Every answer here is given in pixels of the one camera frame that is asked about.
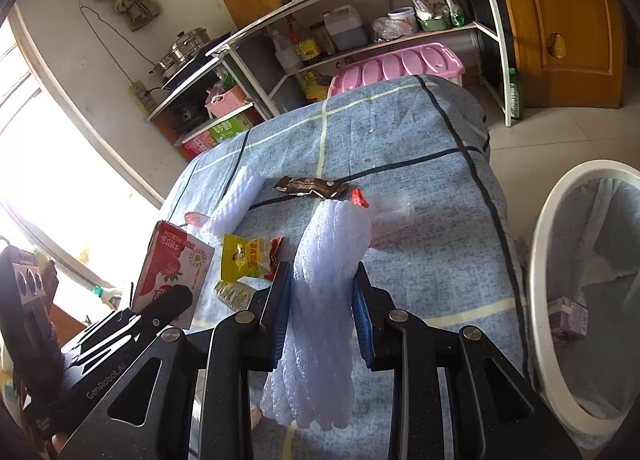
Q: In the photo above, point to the yellow cooking oil bottle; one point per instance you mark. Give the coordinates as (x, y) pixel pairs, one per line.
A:
(317, 85)

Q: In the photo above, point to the black pot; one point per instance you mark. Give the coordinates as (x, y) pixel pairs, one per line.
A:
(187, 111)

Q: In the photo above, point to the green carton box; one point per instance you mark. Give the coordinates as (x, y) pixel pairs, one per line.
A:
(232, 129)

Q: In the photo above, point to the yellow snack packet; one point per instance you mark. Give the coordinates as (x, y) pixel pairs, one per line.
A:
(250, 257)

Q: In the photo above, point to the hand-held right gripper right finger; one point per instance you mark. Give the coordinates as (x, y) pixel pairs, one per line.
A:
(361, 327)

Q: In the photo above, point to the green plastic bowl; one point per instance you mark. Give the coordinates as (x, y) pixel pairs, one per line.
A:
(432, 24)

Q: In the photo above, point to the white trash bin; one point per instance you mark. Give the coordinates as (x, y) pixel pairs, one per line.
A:
(542, 290)

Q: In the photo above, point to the red milk carton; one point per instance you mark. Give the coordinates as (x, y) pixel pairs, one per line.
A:
(167, 265)

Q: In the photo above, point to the glass jar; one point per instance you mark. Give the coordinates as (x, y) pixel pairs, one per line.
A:
(324, 40)

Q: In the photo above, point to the green yellow sachet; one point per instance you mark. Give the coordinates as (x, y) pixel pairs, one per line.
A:
(234, 294)

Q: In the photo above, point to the white metal shelf rack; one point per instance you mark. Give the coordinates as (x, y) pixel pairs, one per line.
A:
(496, 40)

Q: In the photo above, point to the white plastic bottle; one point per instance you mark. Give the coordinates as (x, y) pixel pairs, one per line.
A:
(284, 55)

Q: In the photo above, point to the small red wrapper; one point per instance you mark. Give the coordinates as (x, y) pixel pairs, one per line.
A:
(359, 197)
(194, 218)

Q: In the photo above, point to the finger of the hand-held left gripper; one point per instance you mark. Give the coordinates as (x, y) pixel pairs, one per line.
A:
(167, 302)

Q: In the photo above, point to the white plastic tub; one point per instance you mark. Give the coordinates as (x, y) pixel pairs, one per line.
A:
(402, 20)

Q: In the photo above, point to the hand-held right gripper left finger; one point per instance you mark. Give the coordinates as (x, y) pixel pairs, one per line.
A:
(280, 325)

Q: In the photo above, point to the steel steamer pot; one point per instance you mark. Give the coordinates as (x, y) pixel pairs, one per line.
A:
(182, 50)

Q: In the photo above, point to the blue plaid blanket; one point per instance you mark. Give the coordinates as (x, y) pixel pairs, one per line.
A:
(400, 140)

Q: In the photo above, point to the pink plastic basket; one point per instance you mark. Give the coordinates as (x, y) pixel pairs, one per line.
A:
(225, 102)

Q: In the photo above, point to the translucent bin liner bag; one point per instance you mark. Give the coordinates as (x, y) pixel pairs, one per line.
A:
(610, 240)

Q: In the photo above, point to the crumpled clear plastic bag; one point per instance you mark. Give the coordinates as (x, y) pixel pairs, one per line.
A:
(384, 29)

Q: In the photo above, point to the pink lid storage box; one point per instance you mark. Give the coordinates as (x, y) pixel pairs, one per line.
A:
(395, 65)

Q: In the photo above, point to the small white shelf rack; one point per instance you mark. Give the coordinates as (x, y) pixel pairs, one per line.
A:
(180, 91)

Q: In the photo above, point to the brown snack wrapper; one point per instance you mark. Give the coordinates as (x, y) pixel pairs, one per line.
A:
(310, 187)

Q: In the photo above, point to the red cap sauce bottle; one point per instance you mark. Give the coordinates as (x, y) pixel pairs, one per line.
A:
(306, 45)

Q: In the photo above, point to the white power strip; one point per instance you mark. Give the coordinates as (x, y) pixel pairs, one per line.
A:
(141, 97)

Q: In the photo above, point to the white green food bags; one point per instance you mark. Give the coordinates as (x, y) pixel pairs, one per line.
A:
(435, 0)

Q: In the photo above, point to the purple small box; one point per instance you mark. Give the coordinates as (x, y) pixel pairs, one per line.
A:
(567, 317)

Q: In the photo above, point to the white foam fruit net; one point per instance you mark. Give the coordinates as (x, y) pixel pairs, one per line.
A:
(240, 200)
(325, 265)

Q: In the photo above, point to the green plastic bottle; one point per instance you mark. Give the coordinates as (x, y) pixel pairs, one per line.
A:
(512, 95)

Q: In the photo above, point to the black induction cooker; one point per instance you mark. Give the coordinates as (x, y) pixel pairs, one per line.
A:
(200, 69)

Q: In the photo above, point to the pink carton box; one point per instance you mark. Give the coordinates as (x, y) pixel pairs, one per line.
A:
(200, 145)

